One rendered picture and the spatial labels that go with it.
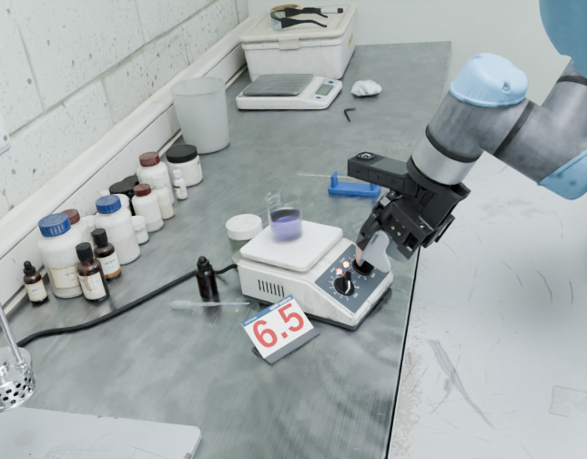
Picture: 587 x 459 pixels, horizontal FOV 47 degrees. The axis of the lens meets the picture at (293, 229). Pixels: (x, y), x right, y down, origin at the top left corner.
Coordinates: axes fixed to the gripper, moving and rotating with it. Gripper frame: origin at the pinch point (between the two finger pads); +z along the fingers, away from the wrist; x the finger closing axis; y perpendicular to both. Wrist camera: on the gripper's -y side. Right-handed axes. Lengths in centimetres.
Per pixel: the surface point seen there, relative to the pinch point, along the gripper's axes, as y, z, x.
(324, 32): -72, 23, 75
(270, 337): 1.4, 7.5, -17.0
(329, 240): -4.7, 0.8, -2.2
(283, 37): -80, 29, 68
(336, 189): -20.5, 15.6, 23.6
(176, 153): -50, 27, 9
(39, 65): -67, 12, -14
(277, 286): -4.5, 6.6, -10.9
